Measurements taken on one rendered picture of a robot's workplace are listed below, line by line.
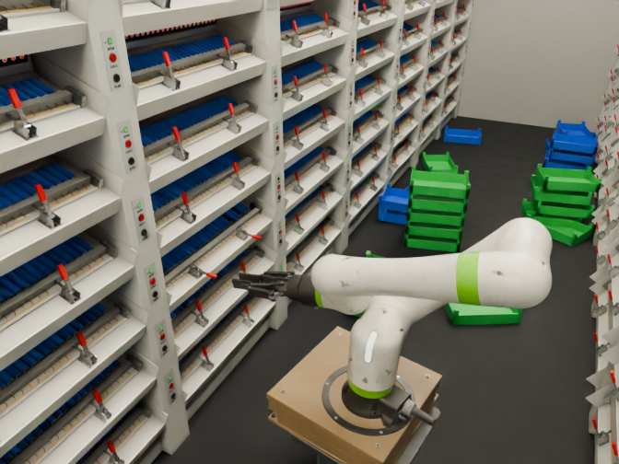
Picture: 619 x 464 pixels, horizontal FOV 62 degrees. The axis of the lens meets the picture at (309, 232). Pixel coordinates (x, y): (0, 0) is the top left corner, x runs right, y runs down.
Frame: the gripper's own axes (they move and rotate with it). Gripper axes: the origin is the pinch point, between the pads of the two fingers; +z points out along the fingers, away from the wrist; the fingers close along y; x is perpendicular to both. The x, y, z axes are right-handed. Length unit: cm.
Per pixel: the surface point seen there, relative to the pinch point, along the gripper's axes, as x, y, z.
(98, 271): 21.3, -33.8, 16.2
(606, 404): -62, 44, -97
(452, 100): -38, 392, 32
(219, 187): 21.9, 20.3, 18.2
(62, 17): 78, -29, 4
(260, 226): 0.1, 36.5, 17.9
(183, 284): 0.8, -7.0, 18.2
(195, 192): 24.8, 8.6, 18.0
